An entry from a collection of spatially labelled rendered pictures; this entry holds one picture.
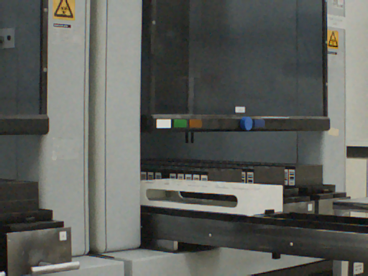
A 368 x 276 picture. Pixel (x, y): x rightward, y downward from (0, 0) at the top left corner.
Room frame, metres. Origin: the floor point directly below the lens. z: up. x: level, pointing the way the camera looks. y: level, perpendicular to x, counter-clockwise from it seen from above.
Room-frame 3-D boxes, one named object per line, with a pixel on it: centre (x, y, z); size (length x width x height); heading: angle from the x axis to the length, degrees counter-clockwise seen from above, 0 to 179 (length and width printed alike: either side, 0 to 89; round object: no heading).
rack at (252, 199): (1.75, 0.05, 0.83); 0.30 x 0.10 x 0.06; 50
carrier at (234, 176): (1.92, 0.02, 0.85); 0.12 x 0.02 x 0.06; 140
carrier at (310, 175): (2.15, -0.18, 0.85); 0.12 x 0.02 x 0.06; 139
